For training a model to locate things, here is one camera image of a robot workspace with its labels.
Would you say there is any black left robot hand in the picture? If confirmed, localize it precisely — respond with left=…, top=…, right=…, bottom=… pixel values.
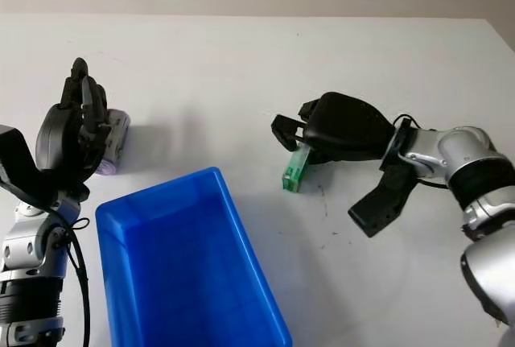
left=35, top=57, right=110, bottom=187

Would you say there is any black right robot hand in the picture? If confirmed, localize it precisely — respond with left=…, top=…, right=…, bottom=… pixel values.
left=270, top=91, right=398, bottom=163

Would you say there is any purple roll of bags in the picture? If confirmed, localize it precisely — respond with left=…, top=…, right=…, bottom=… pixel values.
left=96, top=108, right=131, bottom=177

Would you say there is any green toothpaste box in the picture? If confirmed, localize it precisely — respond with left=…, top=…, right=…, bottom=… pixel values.
left=280, top=143, right=311, bottom=194

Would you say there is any blue plastic tray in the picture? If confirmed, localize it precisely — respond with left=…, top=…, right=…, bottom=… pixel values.
left=95, top=166, right=294, bottom=347

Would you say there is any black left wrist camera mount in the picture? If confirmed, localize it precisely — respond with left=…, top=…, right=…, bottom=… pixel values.
left=0, top=123, right=90, bottom=214

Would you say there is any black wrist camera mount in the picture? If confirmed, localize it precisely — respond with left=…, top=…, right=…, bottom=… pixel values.
left=0, top=123, right=90, bottom=214
left=348, top=160, right=420, bottom=238

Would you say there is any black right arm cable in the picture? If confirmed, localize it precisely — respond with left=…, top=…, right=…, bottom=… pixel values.
left=392, top=113, right=451, bottom=190

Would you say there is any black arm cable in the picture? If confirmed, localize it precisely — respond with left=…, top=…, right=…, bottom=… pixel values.
left=392, top=113, right=451, bottom=190
left=51, top=217, right=91, bottom=347

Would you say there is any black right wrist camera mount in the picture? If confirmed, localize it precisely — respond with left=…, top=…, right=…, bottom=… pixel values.
left=348, top=160, right=420, bottom=238

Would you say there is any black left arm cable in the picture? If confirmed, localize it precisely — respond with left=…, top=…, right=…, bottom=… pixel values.
left=51, top=217, right=91, bottom=347

